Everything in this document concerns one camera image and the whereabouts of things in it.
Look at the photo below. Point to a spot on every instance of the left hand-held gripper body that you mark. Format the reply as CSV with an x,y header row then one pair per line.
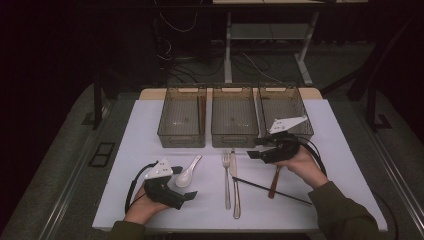
x,y
163,195

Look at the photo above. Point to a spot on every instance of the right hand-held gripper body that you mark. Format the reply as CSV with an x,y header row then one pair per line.
x,y
283,148

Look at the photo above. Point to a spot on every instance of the white ceramic spoon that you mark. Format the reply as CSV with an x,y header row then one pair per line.
x,y
184,180

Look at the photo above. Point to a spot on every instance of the brown wooden spoon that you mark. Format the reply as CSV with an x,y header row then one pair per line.
x,y
274,186

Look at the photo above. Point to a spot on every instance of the smoky clear plastic bin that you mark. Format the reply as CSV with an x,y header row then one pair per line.
x,y
235,116
283,106
181,116

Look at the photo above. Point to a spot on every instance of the person's left hand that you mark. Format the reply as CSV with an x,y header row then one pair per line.
x,y
143,210

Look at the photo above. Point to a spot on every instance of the person's right hand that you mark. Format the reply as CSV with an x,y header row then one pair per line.
x,y
306,170

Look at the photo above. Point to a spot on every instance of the white table cover sheet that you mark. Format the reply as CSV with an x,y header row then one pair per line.
x,y
200,216

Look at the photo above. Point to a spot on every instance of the steel table knife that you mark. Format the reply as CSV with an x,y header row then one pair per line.
x,y
234,170

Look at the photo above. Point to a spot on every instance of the steel fork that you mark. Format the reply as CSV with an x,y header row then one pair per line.
x,y
226,186

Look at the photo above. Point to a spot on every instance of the white metal desk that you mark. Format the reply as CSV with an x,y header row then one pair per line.
x,y
227,50

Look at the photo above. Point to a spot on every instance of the black slanted metal stand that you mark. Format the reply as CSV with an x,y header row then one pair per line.
x,y
361,85

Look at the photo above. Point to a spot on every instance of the metal floor rail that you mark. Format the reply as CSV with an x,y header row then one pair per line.
x,y
401,186
65,196

